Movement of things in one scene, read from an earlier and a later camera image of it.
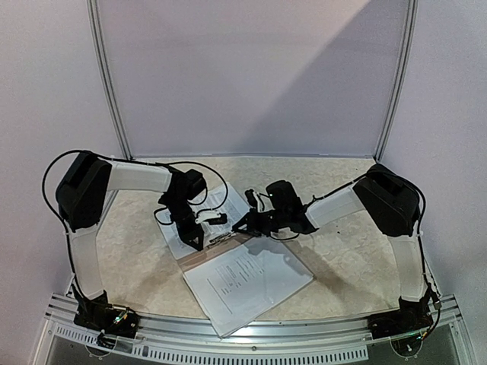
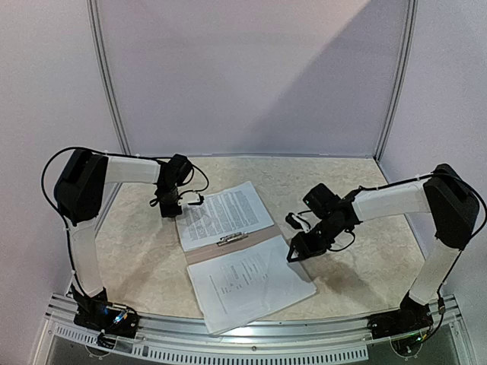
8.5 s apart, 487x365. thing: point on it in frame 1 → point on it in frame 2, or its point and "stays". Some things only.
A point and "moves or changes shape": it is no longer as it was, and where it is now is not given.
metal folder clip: [215, 241] → [232, 238]
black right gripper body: [257, 219] → [310, 242]
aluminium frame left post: [93, 19] stays
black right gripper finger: [245, 220] → [294, 247]
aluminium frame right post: [411, 26] stays
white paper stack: [224, 198] moves or changes shape
